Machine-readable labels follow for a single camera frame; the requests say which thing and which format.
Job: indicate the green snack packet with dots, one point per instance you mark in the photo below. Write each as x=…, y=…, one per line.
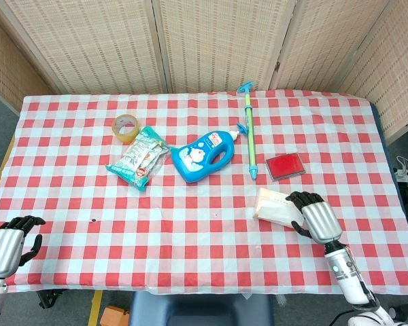
x=137, y=159

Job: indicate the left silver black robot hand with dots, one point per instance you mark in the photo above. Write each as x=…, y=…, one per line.
x=1, y=246

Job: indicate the green blue water pump toy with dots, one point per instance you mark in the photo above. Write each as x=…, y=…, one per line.
x=250, y=130

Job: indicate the blue detergent bottle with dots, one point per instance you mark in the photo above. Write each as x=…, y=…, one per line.
x=199, y=156

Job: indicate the dark blue chair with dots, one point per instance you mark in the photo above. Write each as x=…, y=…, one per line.
x=200, y=309

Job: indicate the woven folding screen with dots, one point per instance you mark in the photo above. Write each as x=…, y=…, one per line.
x=204, y=40

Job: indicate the clear packing tape roll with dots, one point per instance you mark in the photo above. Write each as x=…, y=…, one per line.
x=125, y=127

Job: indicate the white tissue pack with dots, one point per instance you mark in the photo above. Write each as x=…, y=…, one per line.
x=277, y=210

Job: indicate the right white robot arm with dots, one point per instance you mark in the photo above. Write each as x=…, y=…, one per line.
x=352, y=278

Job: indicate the red flat square box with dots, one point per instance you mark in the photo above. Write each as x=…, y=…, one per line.
x=285, y=166

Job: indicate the orange box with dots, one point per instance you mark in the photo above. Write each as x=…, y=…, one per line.
x=114, y=316

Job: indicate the white power strip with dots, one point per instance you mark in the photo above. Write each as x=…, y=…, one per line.
x=406, y=169

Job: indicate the red white checkered tablecloth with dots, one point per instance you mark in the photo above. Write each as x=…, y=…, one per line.
x=156, y=220

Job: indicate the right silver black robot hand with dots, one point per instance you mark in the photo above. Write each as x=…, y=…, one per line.
x=321, y=217

